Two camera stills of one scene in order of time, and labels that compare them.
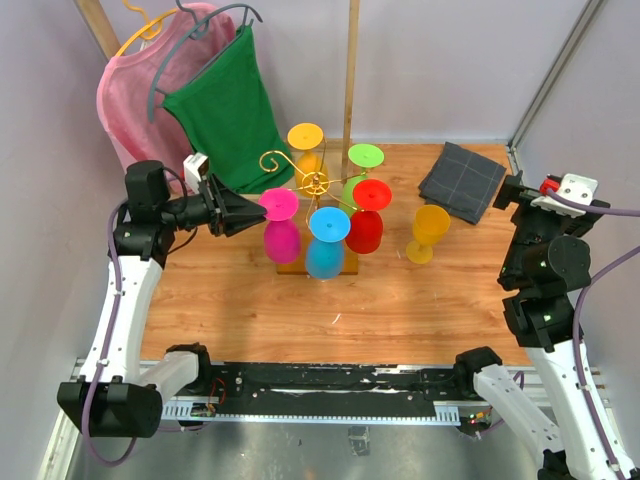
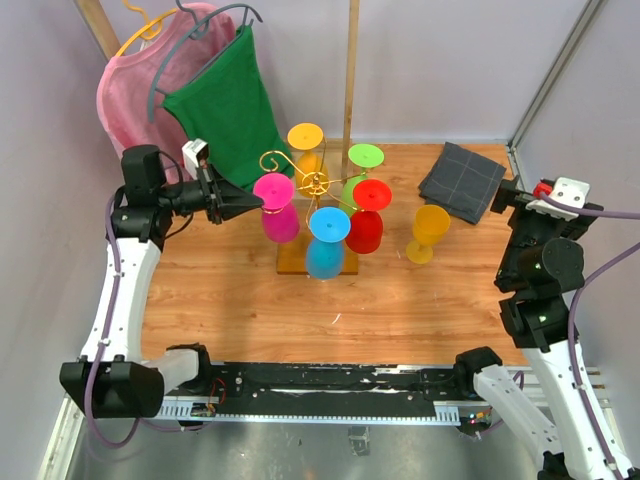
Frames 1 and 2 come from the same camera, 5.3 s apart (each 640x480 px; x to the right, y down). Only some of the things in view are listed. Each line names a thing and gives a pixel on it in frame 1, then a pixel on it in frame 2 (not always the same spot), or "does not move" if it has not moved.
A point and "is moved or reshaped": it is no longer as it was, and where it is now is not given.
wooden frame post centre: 354,30 does not move
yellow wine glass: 430,224 does not move
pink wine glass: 282,235 is moved or reshaped
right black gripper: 511,189 does not move
